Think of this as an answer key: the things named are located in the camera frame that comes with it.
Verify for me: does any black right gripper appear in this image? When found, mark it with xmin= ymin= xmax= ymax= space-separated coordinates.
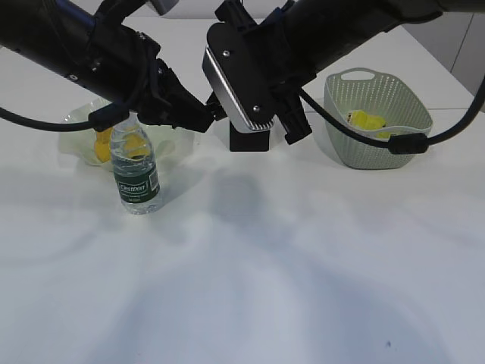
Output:
xmin=215 ymin=1 xmax=316 ymax=144

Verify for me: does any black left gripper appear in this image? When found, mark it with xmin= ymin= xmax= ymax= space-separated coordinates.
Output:
xmin=86 ymin=26 xmax=214 ymax=133

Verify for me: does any yellow pear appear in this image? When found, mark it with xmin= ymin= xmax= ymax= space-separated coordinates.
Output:
xmin=94 ymin=128 xmax=112 ymax=163

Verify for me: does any clear plastic water bottle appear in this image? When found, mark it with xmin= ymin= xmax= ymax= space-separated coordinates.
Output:
xmin=109 ymin=112 xmax=162 ymax=215

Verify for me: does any yellow waste paper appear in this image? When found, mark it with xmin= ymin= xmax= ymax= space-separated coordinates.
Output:
xmin=344 ymin=110 xmax=402 ymax=140

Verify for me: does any black pen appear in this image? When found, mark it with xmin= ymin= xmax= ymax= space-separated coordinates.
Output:
xmin=205 ymin=92 xmax=227 ymax=121

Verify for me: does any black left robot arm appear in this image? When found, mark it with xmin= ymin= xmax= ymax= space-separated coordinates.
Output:
xmin=1 ymin=1 xmax=214 ymax=133

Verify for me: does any green ruffled glass plate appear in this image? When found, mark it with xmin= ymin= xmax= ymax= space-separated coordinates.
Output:
xmin=58 ymin=98 xmax=197 ymax=172

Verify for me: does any green plastic woven basket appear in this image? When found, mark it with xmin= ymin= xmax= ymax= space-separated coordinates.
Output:
xmin=323 ymin=67 xmax=433 ymax=170

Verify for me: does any black square pen holder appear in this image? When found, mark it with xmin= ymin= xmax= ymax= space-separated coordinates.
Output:
xmin=229 ymin=121 xmax=271 ymax=152

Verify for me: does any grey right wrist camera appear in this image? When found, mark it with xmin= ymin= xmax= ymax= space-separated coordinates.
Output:
xmin=202 ymin=23 xmax=276 ymax=133

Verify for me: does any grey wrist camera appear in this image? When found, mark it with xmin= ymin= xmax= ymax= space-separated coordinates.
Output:
xmin=202 ymin=23 xmax=276 ymax=133
xmin=147 ymin=0 xmax=179 ymax=16

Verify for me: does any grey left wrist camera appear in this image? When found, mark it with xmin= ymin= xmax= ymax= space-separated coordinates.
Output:
xmin=147 ymin=0 xmax=179 ymax=16

